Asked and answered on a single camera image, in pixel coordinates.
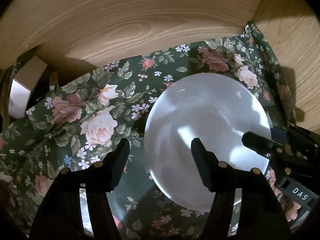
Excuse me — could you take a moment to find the white grey plate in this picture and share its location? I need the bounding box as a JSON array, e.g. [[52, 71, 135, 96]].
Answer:
[[144, 73, 271, 212]]

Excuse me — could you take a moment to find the right hand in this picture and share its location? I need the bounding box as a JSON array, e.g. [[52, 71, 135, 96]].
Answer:
[[285, 200, 301, 222]]

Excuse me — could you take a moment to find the floral green cloth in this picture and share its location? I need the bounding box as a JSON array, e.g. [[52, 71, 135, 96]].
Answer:
[[1, 22, 295, 239]]

